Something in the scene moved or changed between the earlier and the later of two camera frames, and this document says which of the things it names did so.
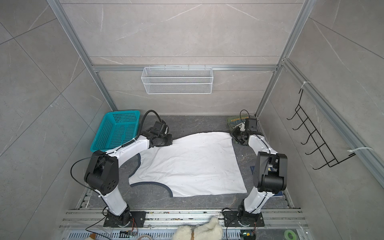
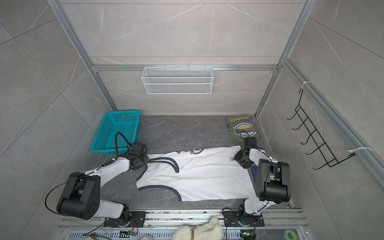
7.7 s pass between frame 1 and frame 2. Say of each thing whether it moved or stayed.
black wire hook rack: stayed
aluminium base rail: stayed
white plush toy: stayed
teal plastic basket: stayed
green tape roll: stayed
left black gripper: moved
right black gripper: moved
